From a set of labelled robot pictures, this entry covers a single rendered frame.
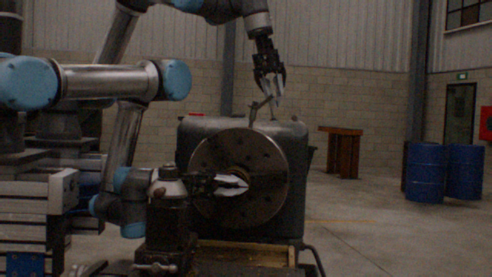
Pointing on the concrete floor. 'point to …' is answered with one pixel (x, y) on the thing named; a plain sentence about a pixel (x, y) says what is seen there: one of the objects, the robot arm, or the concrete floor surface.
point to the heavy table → (343, 151)
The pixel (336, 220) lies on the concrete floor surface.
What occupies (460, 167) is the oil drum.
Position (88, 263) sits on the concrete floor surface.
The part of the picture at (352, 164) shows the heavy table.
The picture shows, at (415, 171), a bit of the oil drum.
